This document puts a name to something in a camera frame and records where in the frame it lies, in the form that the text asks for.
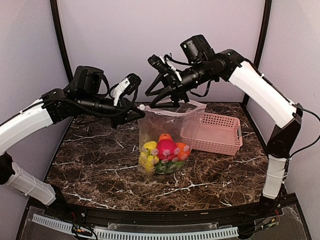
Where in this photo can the left black frame post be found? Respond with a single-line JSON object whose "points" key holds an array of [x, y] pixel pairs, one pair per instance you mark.
{"points": [[60, 39]]}

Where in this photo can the red toy apple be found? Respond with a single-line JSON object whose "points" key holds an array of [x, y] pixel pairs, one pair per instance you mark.
{"points": [[167, 149]]}

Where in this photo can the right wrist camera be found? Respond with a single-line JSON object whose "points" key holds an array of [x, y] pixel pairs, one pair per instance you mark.
{"points": [[197, 49]]}

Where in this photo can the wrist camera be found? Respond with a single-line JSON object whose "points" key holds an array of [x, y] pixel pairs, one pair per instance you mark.
{"points": [[197, 49], [87, 79]]}

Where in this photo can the green toy watermelon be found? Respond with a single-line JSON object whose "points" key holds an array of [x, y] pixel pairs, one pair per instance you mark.
{"points": [[169, 167]]}

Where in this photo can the right black frame post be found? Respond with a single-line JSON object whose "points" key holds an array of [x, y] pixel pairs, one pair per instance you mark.
{"points": [[263, 32]]}

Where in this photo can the yellow toy banana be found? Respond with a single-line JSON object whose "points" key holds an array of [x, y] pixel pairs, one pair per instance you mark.
{"points": [[147, 163]]}

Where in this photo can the white slotted cable duct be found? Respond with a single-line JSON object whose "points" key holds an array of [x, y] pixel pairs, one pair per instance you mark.
{"points": [[117, 231]]}

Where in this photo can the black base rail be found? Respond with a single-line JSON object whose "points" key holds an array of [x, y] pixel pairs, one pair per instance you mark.
{"points": [[235, 215]]}

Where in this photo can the pink plastic basket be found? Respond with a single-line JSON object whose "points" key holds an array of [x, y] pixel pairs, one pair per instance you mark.
{"points": [[219, 134]]}

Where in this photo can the clear zip top bag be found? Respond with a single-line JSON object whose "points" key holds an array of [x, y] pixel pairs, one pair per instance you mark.
{"points": [[181, 123]]}

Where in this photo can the green orange toy mango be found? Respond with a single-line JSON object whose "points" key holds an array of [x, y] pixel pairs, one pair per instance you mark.
{"points": [[165, 136]]}

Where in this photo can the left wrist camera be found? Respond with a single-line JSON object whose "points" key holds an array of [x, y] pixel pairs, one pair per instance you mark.
{"points": [[87, 79]]}

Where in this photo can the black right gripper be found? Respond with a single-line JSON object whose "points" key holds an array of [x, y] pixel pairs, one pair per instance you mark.
{"points": [[174, 84]]}

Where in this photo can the yellow toy lemon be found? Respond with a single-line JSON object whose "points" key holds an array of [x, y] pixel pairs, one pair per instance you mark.
{"points": [[150, 148]]}

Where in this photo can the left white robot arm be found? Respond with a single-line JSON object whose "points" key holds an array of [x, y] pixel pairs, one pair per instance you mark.
{"points": [[18, 127]]}

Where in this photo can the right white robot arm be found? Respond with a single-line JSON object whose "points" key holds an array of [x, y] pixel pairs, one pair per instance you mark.
{"points": [[286, 115]]}

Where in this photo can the black frame post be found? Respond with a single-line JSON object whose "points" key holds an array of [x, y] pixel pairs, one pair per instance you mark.
{"points": [[263, 32], [60, 39]]}

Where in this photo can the orange toy fruit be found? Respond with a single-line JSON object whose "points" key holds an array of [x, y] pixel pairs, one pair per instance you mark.
{"points": [[184, 151]]}

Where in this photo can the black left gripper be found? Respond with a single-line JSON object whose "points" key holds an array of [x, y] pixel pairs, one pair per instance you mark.
{"points": [[124, 105]]}

